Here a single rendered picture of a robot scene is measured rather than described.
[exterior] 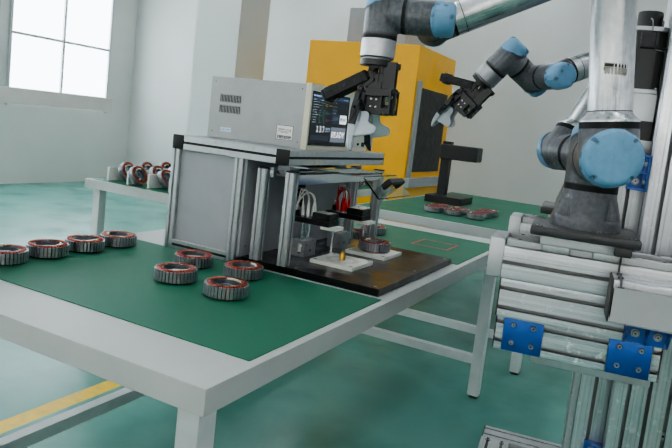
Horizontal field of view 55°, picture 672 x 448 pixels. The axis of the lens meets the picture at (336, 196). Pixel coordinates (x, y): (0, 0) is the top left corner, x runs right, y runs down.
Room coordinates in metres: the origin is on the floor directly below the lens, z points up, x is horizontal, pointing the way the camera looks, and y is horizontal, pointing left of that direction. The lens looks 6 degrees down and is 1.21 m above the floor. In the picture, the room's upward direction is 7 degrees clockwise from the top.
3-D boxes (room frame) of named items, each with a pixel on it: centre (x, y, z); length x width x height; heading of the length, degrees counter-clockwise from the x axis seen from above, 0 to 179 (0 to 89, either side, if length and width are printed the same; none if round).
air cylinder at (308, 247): (2.08, 0.09, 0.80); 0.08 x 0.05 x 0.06; 153
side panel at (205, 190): (2.02, 0.41, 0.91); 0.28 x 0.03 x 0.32; 63
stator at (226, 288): (1.58, 0.25, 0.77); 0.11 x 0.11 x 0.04
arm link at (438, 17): (1.43, -0.16, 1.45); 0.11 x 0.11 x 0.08; 79
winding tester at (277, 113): (2.28, 0.18, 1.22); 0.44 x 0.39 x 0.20; 153
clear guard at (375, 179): (2.01, -0.03, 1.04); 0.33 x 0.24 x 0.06; 63
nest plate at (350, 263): (2.01, -0.04, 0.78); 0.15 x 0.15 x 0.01; 63
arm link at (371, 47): (1.43, -0.06, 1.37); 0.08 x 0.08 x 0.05
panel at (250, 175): (2.24, 0.13, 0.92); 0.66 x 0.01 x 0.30; 153
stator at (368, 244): (2.23, -0.15, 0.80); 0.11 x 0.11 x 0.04
